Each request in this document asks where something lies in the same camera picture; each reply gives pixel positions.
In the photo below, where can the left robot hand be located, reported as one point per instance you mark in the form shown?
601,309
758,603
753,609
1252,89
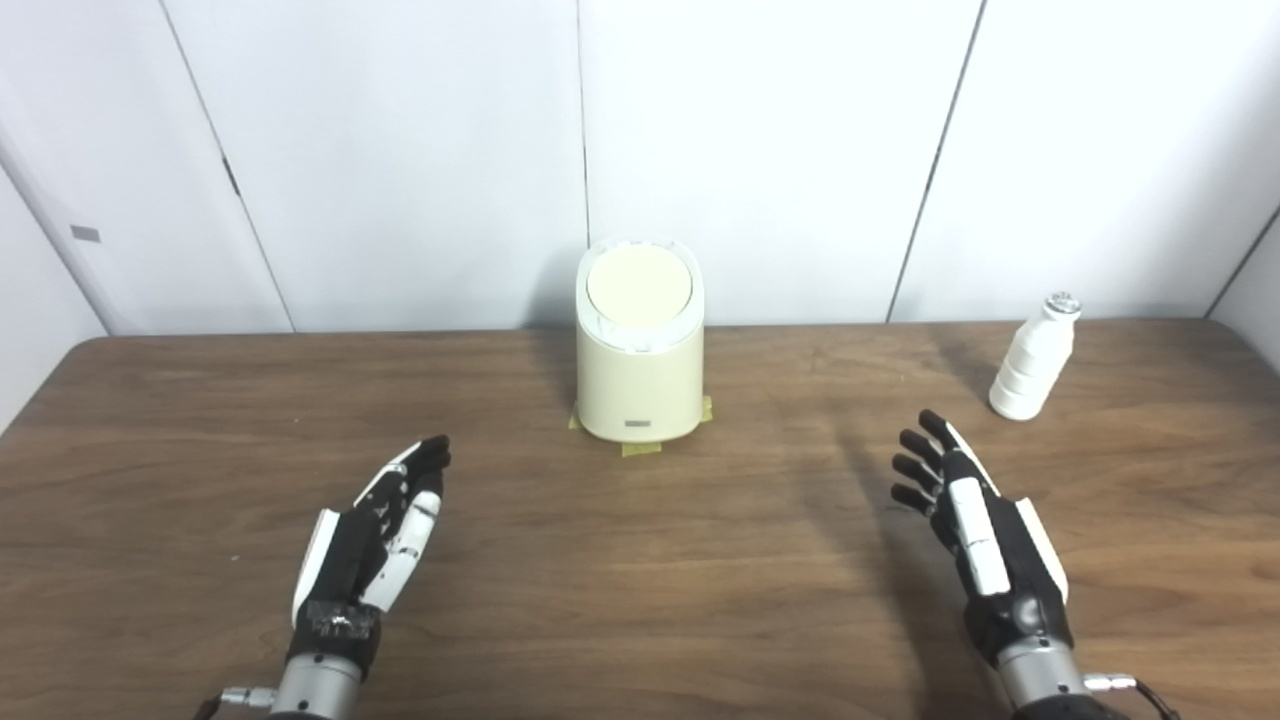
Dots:
345,560

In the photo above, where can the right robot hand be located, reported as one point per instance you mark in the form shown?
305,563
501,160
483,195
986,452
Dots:
1020,560

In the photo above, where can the small white plastic bottle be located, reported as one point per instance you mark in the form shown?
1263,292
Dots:
1030,365

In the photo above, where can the round cream bin lid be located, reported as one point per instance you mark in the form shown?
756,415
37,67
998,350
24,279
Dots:
640,285

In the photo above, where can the cream-colored bin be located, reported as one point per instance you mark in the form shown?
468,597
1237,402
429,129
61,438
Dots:
640,385

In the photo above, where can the small gray wall label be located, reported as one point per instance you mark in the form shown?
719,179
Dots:
85,234

